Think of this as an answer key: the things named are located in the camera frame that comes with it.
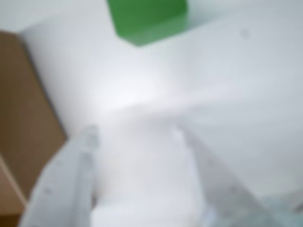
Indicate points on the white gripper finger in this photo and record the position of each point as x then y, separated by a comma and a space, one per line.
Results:
220, 189
59, 184

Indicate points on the green cube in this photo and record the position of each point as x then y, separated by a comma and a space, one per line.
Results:
146, 21

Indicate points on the brown cardboard box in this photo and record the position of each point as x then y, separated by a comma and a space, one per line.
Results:
21, 113

